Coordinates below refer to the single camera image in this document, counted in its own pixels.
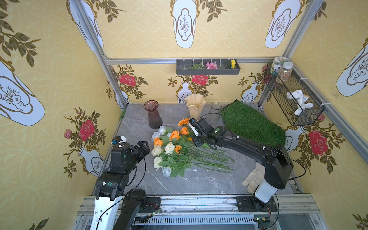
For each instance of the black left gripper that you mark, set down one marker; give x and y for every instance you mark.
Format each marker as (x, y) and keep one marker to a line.
(141, 148)

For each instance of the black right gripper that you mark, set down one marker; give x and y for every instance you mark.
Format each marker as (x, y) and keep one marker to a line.
(198, 131)

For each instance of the orange rose stem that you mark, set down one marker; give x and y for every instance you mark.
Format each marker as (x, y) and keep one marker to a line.
(174, 138)
(163, 141)

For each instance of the small orange marigold stem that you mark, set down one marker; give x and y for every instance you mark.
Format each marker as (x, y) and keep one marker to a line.
(186, 161)

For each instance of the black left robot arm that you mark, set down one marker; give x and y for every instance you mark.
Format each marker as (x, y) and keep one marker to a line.
(113, 209)

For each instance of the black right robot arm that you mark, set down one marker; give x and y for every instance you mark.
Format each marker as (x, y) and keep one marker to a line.
(278, 165)

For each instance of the cream rose upper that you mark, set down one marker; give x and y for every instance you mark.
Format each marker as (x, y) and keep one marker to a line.
(169, 149)

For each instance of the clear glass vase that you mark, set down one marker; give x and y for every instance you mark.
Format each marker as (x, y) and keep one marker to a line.
(214, 115)

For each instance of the white rose top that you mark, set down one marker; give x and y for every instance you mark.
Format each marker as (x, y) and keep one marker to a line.
(162, 130)

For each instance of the dark purple glass vase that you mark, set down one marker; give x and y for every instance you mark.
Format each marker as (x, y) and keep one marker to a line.
(154, 118)

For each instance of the cream ruffled vase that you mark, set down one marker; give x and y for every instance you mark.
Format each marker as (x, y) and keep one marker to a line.
(195, 104)

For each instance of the green artificial grass mat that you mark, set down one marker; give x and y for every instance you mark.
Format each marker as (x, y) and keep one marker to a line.
(249, 123)

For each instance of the beige work glove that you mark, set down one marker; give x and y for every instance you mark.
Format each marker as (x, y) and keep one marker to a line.
(254, 178)

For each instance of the pink flower in planter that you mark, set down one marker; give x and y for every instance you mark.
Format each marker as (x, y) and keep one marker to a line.
(211, 66)

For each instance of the yellow flower in planter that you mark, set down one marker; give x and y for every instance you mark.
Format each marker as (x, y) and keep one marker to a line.
(233, 63)

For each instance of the white cloth figure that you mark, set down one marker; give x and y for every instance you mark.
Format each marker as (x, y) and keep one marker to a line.
(300, 99)

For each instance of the glass jar with floral lid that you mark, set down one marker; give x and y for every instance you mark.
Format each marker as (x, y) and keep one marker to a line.
(277, 64)

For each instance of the jar with white lid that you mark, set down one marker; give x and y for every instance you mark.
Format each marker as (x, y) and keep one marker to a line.
(284, 72)

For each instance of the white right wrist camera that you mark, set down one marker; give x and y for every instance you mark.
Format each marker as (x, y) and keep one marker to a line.
(193, 129)

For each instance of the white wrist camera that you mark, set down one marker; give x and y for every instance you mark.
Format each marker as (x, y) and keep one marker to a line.
(193, 129)
(118, 139)

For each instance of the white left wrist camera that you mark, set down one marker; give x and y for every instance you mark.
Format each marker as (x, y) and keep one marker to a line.
(118, 139)

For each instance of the grey wall planter shelf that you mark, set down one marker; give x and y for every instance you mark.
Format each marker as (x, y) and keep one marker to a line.
(197, 66)

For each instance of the black wire wall basket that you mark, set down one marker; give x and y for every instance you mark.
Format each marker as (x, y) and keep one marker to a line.
(291, 101)

